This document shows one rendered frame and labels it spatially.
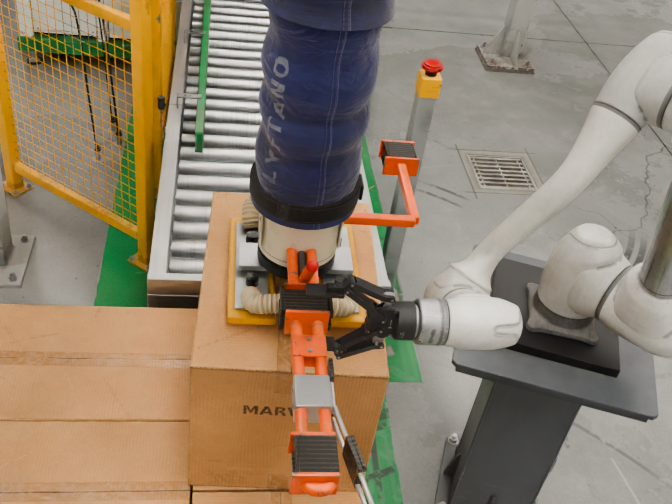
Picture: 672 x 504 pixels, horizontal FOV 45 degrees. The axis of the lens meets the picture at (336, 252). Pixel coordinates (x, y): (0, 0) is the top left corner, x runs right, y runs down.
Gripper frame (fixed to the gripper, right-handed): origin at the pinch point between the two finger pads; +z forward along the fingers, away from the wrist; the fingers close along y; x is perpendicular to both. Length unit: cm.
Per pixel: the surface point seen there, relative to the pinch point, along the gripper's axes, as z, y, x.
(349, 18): -2, -52, 16
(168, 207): 34, 50, 99
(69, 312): 57, 55, 56
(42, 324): 63, 55, 51
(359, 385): -12.4, 18.0, -0.7
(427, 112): -48, 22, 121
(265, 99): 10.0, -31.7, 24.5
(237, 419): 11.7, 30.7, 0.2
